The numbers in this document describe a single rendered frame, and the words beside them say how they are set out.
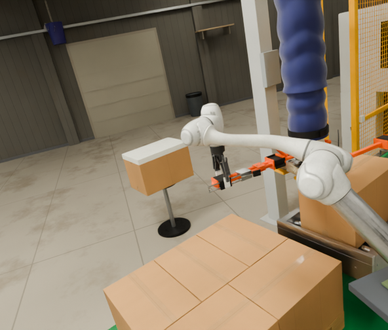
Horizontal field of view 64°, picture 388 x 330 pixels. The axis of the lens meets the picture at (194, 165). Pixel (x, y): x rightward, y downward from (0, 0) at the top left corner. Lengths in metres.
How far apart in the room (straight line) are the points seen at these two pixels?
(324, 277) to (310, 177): 1.02
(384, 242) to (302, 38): 1.01
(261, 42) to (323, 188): 2.04
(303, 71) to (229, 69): 8.84
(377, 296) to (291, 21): 1.34
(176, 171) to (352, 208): 2.35
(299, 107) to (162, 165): 1.81
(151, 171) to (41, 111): 6.95
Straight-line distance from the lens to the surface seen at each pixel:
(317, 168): 1.19
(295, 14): 1.75
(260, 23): 3.03
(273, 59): 3.05
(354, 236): 2.23
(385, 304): 1.69
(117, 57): 9.66
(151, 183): 3.23
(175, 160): 3.32
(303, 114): 1.83
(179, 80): 10.01
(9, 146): 10.18
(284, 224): 2.45
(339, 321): 2.47
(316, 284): 2.04
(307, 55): 1.77
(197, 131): 1.38
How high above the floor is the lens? 1.92
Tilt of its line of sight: 20 degrees down
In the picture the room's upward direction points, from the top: 12 degrees counter-clockwise
